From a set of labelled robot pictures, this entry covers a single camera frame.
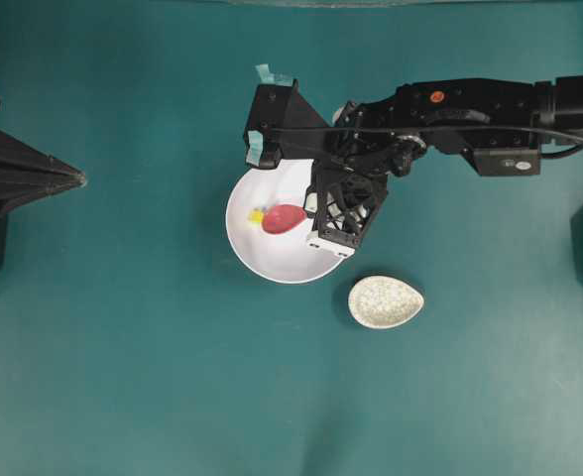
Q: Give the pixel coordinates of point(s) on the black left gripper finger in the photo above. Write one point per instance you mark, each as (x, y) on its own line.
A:
(20, 188)
(14, 154)

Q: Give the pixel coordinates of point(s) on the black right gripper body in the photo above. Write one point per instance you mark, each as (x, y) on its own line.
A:
(341, 205)

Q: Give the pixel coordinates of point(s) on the pink plastic spoon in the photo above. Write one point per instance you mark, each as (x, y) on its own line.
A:
(283, 218)

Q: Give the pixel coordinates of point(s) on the yellow hexagonal prism block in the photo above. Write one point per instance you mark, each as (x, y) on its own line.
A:
(257, 216)

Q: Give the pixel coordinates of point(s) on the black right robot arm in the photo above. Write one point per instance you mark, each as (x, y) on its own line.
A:
(500, 128)

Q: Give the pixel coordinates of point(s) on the white round bowl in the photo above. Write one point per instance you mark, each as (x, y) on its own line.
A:
(283, 258)

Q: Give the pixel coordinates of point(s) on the speckled egg-shaped spoon rest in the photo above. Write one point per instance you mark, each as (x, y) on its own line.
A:
(380, 302)

